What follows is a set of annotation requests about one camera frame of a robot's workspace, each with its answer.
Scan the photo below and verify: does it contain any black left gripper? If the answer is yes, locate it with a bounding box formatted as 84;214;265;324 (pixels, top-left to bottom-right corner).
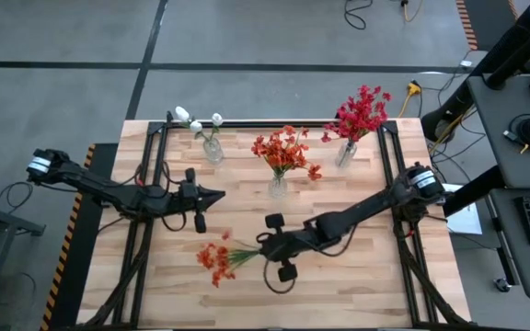
177;166;227;234

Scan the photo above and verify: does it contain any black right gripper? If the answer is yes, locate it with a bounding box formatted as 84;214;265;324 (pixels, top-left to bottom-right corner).
256;211;310;284

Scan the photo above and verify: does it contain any clear glass bottle vase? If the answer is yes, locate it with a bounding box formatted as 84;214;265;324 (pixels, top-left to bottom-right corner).
202;136;225;166

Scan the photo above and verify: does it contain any clear faceted glass vase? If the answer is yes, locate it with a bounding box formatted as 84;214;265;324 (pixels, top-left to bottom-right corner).
268;174;289;200

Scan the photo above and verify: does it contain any clear diamond-pattern glass vase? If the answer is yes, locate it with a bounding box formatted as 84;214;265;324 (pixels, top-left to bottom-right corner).
335;139;358;169

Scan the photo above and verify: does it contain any white paper sheet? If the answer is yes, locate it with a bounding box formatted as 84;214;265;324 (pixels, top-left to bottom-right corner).
444;183;483;236

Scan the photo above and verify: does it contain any black desk leg bar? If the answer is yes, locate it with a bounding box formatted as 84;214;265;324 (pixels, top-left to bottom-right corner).
442;164;508;218

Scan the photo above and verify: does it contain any grey desk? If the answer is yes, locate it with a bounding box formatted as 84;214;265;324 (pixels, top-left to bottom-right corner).
466;73;530;190
489;187;530;302

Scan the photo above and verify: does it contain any orange black hazard strip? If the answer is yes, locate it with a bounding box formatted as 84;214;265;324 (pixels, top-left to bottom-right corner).
455;0;478;51

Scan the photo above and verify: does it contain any black tower fan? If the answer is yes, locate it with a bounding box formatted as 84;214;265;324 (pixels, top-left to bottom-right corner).
420;0;530;143

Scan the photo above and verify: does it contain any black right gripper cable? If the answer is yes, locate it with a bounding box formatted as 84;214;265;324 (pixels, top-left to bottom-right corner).
262;257;297;295

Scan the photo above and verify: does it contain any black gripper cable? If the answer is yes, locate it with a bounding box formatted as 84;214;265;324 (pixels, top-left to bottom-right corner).
262;257;297;295
160;209;188;234

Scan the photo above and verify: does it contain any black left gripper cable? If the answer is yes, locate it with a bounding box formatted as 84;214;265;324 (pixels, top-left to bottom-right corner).
160;209;188;234

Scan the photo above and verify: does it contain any black metal table frame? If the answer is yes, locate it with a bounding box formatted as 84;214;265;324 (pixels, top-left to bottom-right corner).
76;109;478;331

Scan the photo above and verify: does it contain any black base plate hazard stripe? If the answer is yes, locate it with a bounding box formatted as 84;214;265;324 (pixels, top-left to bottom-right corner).
39;143;119;331

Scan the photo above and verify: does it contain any thin black floor cable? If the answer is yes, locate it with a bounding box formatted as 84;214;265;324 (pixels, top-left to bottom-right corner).
0;180;35;215

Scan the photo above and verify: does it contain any yellow extension cord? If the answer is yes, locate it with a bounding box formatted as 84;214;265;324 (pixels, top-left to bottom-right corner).
397;80;423;119

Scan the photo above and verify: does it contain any black floor cable loop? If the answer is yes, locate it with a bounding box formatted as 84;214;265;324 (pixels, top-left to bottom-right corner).
342;0;374;31

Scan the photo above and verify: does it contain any yellow floor cable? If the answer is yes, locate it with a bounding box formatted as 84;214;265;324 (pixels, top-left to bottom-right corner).
400;0;425;24

